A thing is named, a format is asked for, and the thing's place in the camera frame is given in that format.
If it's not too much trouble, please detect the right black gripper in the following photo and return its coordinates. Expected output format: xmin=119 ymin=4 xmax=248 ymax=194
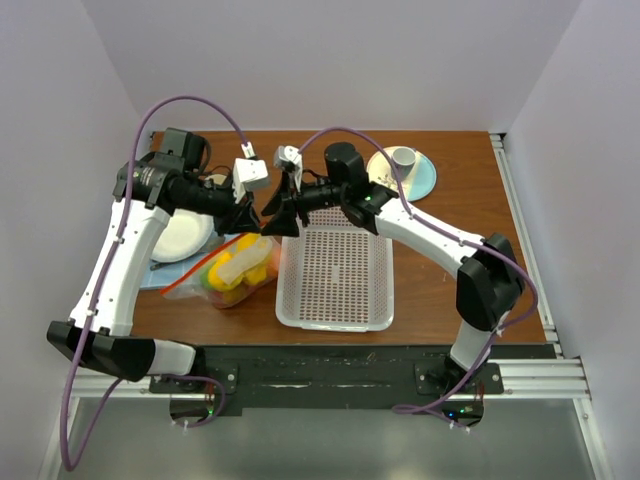
xmin=261 ymin=169 xmax=348 ymax=238

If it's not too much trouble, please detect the clear zip top bag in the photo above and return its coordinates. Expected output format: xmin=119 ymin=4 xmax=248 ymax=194
xmin=160 ymin=233 xmax=281 ymax=309

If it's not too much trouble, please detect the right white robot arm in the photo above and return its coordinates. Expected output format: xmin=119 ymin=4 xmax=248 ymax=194
xmin=262 ymin=142 xmax=525 ymax=393

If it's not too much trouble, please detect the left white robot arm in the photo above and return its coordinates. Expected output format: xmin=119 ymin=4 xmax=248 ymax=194
xmin=46 ymin=128 xmax=268 ymax=392

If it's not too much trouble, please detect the yellow fake bell pepper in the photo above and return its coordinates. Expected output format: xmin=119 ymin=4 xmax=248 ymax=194
xmin=206 ymin=253 xmax=249 ymax=292

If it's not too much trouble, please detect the cream enamel mug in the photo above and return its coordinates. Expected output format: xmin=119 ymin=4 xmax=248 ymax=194
xmin=205 ymin=173 xmax=229 ymax=188

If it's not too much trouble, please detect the white ceramic bowl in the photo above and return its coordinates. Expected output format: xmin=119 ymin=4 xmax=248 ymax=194
xmin=151 ymin=209 xmax=214 ymax=263

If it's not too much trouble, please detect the white perforated plastic basket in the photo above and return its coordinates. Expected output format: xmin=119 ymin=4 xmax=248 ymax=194
xmin=275 ymin=207 xmax=394 ymax=333

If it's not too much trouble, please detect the metal spoon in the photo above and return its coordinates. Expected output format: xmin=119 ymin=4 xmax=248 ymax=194
xmin=149 ymin=262 xmax=175 ymax=271

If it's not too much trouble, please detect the blue checkered cloth mat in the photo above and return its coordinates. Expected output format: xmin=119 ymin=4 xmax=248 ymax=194
xmin=140 ymin=233 xmax=236 ymax=290

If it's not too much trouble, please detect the small grey cup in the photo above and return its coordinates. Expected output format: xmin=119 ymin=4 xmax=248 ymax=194
xmin=391 ymin=146 xmax=417 ymax=181

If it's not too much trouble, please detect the pastel ceramic plate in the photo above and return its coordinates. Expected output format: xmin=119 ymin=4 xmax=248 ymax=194
xmin=366 ymin=146 xmax=437 ymax=202

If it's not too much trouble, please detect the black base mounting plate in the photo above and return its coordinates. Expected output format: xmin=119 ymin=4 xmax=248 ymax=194
xmin=150 ymin=344 xmax=552 ymax=415

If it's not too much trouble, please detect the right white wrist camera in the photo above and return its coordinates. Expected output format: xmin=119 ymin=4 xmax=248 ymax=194
xmin=274 ymin=145 xmax=303 ymax=189

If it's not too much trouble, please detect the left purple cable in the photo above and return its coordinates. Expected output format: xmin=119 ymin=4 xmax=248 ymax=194
xmin=59 ymin=95 xmax=251 ymax=472

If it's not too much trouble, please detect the aluminium frame rail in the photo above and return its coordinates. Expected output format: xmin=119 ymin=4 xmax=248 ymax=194
xmin=488 ymin=131 xmax=593 ymax=401

